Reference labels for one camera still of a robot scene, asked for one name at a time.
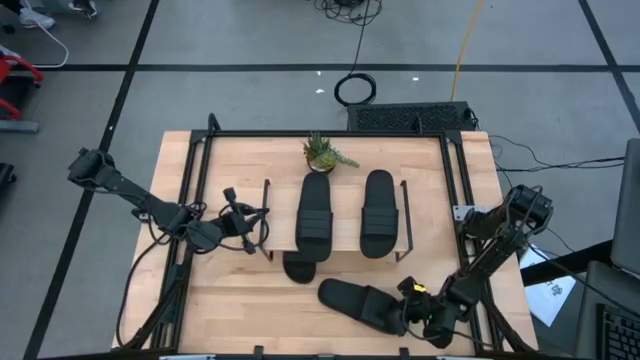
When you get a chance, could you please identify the grey laptop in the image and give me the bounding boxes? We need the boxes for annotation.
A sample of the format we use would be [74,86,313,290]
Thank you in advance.
[609,137,640,281]

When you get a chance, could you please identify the silver metal bracket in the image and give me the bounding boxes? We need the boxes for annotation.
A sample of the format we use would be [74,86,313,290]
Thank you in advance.
[451,204,494,222]

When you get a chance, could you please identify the potted green succulent plant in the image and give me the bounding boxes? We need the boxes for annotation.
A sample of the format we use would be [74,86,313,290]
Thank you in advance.
[301,130,361,176]

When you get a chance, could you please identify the yellow cable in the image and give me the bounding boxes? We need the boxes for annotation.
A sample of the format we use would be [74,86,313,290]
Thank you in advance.
[449,0,486,103]

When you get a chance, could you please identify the white paper sheet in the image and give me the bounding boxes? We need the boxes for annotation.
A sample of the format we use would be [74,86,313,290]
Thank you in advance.
[519,243,579,329]

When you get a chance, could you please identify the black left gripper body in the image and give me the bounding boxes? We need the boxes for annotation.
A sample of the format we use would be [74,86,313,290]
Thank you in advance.
[219,186,257,255]

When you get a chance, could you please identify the black rubber slide sandal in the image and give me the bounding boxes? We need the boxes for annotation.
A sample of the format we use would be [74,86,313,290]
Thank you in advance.
[294,171,335,264]
[317,277,409,337]
[282,249,318,286]
[359,168,401,260]

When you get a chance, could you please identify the wooden shelf with black frame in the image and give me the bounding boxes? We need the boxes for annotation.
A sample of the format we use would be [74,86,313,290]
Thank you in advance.
[258,169,416,264]

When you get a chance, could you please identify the black perforated computer case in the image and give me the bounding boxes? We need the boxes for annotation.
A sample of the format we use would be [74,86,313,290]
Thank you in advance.
[346,101,477,134]

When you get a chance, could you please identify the red metal cart frame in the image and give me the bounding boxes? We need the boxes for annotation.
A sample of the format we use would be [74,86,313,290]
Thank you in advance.
[0,44,46,134]

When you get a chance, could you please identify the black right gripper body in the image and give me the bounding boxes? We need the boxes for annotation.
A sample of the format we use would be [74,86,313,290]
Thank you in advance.
[412,283,464,350]

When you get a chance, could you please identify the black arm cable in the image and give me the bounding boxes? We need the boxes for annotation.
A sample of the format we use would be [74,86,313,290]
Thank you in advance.
[115,199,202,350]

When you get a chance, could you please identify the white cable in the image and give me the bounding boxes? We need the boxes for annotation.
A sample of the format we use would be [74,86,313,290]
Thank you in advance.
[21,0,70,70]

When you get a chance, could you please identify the black keyboard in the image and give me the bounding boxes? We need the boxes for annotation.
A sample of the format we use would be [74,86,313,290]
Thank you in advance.
[596,303,640,360]

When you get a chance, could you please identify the coiled black cable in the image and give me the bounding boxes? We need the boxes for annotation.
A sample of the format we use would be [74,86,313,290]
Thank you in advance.
[333,0,378,108]

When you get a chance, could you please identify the person's shoe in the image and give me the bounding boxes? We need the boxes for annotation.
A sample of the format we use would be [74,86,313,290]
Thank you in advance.
[68,0,99,19]
[18,6,57,30]

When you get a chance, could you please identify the black metal rig frame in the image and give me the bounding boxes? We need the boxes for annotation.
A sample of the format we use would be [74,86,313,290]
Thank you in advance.
[117,112,539,359]

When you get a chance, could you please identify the tangled black cables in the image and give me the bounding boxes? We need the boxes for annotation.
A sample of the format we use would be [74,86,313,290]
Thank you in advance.
[313,0,384,28]

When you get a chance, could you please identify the black floor cable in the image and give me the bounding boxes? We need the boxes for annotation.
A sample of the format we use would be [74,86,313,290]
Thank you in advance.
[488,133,627,174]

